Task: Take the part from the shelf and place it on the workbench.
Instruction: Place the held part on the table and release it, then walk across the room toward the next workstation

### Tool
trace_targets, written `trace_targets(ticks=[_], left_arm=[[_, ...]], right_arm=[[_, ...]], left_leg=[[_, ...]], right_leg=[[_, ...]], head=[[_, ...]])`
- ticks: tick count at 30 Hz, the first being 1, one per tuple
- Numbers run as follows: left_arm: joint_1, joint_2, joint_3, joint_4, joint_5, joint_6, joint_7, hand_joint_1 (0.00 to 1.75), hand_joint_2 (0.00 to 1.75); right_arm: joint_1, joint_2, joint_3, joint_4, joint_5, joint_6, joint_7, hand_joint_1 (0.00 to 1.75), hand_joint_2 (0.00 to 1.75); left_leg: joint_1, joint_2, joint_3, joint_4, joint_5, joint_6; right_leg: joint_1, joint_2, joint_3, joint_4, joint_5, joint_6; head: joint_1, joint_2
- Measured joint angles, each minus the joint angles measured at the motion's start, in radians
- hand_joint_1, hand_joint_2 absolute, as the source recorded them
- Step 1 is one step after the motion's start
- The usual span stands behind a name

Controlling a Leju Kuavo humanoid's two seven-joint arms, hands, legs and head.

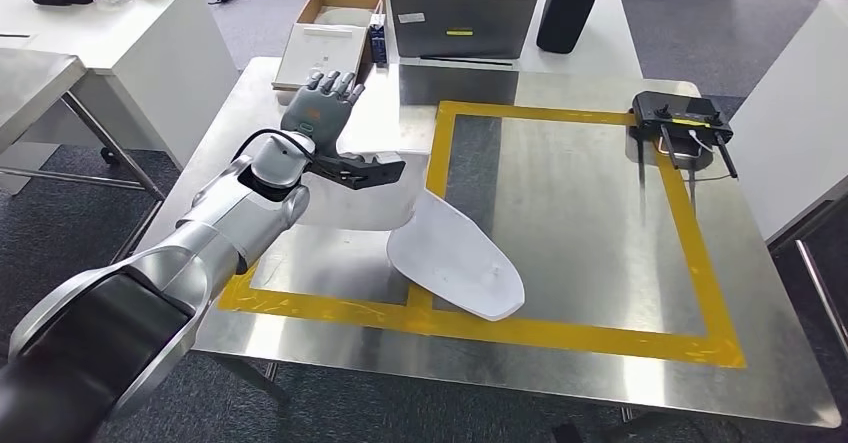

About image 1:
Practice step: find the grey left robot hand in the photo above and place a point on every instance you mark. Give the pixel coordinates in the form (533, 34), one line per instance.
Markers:
(314, 115)

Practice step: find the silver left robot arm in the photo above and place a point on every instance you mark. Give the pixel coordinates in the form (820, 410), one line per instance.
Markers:
(218, 228)

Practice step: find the stainless steel workbench table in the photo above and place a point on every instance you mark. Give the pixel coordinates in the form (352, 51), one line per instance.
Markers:
(583, 228)

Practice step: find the grey laptop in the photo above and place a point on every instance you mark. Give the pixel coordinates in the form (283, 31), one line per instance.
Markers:
(464, 26)

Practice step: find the white-topped cardboard box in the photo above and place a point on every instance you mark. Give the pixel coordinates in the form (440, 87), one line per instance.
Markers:
(324, 56)

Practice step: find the black case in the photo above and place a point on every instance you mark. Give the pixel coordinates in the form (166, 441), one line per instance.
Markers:
(566, 9)

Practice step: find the small blue carton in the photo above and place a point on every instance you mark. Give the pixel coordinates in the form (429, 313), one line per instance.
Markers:
(378, 39)

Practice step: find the black remote controller with antennas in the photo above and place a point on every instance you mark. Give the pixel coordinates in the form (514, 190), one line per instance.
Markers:
(676, 112)

